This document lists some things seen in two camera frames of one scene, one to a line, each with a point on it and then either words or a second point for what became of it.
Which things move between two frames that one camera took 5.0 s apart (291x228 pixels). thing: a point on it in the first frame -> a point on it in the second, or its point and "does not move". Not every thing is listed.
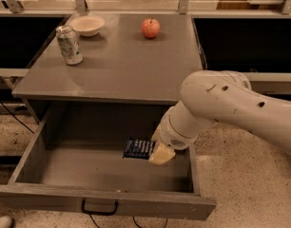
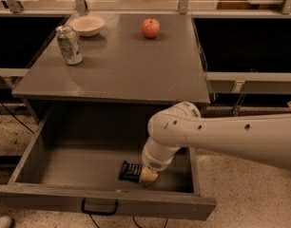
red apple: x=150 y=28 does not move
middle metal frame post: x=81 y=4 does not move
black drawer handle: x=83 y=208 does not move
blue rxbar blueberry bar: x=138 y=148 -> x=130 y=172
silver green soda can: x=69 y=42 does not move
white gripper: x=169 y=134 -> x=155 y=162
